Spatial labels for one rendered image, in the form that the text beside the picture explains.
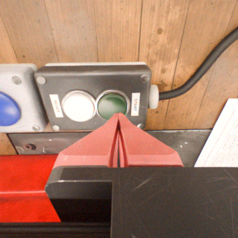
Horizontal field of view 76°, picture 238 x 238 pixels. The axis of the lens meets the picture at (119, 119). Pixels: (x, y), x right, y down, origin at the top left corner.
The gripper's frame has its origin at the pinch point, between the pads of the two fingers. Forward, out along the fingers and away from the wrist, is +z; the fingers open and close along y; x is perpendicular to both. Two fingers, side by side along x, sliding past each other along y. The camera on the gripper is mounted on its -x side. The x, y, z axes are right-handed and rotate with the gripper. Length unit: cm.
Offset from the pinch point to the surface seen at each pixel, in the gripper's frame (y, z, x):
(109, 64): 0.9, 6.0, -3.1
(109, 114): 0.9, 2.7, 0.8
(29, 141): 12.7, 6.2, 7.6
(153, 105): -3.6, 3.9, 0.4
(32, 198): 16.6, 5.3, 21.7
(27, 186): 11.4, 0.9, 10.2
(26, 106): 9.1, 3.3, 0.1
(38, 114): 8.4, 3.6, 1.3
